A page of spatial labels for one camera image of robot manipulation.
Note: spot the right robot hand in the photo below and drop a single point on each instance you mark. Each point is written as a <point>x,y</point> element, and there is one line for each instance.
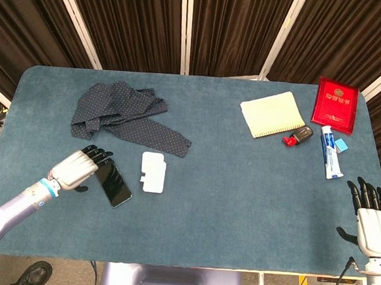
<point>372,223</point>

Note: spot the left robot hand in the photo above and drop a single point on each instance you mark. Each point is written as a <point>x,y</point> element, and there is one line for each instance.
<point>74,170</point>

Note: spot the black smartphone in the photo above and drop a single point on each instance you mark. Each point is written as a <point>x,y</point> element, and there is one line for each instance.
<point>113,184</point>

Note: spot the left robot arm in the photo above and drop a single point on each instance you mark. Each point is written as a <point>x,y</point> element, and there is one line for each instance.
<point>10,212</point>

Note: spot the white phone stand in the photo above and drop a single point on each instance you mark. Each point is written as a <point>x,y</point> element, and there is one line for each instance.
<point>153,172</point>

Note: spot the dark blue dotted cloth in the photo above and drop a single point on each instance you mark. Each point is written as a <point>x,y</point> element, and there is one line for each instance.
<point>126,116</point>

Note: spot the white blue toothpaste tube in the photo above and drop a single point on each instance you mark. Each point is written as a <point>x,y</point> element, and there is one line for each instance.
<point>331,153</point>

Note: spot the light blue eraser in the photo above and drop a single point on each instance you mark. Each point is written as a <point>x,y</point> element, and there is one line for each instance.
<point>340,145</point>

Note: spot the black car key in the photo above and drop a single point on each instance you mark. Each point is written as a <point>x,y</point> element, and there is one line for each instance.
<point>302,134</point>

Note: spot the black leather shoe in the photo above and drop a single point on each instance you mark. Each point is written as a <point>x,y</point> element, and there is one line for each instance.
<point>33,275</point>

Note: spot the red key fob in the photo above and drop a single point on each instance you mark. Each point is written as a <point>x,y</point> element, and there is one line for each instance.
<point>289,141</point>

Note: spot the red certificate booklet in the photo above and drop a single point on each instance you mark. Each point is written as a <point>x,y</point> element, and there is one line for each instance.
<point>335,106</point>

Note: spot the robot torso base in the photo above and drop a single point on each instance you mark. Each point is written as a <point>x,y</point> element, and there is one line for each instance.
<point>169,283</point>

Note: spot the cream spiral notebook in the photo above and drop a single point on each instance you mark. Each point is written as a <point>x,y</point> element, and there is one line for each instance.
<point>272,114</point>

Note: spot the blue felt table mat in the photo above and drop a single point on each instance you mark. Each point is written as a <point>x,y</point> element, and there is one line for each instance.
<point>222,201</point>

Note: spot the brown curtain partition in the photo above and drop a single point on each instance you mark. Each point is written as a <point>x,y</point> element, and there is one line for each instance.
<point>147,23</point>

